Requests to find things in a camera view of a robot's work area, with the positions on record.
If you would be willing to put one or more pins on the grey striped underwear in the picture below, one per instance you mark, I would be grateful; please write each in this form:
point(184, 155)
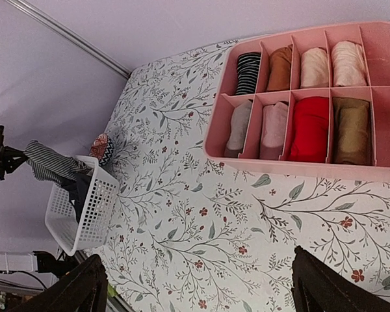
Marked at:
point(49, 165)

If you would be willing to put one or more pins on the black striped rolled underwear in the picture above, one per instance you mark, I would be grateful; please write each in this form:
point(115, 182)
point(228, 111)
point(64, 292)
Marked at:
point(247, 73)

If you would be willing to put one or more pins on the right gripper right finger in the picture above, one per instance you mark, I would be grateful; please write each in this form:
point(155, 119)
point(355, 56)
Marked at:
point(316, 287)

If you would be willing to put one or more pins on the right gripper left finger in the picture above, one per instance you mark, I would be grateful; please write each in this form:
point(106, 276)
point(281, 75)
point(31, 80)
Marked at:
point(83, 289)

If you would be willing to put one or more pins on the grey pink rolled underwear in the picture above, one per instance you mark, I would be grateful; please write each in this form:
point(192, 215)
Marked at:
point(239, 124)

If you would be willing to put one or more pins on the floral tablecloth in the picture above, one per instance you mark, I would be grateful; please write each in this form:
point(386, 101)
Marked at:
point(189, 233)

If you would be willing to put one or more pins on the dark navy underwear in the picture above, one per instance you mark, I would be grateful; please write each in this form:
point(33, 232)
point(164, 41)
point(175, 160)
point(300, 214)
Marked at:
point(77, 191)

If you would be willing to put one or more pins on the left aluminium frame post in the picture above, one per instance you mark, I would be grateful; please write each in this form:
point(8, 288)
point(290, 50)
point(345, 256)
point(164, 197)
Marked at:
point(63, 31)

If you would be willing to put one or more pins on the red rolled underwear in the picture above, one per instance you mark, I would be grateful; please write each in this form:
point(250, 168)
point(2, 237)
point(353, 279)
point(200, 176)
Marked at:
point(310, 130)

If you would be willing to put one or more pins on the brown rolled underwear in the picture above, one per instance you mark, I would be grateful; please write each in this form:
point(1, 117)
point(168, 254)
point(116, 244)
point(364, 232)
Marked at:
point(280, 69)

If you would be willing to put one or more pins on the white plastic laundry basket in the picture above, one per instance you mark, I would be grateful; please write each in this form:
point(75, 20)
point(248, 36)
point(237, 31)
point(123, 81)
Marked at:
point(91, 230)

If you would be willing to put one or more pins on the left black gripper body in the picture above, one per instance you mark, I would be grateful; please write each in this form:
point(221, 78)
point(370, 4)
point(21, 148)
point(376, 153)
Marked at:
point(10, 160)

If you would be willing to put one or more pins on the olive green underwear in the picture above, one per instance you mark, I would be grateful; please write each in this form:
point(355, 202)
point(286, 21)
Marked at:
point(352, 131)

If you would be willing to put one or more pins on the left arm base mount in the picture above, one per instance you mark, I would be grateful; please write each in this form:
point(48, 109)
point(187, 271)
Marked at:
point(59, 267)

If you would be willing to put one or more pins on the pink divided organizer box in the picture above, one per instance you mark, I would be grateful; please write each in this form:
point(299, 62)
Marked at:
point(372, 36)

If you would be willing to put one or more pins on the red white cloth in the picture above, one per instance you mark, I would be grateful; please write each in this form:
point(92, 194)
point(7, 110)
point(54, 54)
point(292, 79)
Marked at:
point(102, 149)

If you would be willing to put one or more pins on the cream rolled underwear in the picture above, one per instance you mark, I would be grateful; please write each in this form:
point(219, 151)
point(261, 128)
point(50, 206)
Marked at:
point(348, 64)

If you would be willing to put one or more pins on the mauve rolled underwear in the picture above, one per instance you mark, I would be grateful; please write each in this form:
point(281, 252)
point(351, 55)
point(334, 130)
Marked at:
point(273, 131)

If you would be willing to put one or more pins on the pale pink rolled underwear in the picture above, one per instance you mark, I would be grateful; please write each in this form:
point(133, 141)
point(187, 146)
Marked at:
point(314, 69)

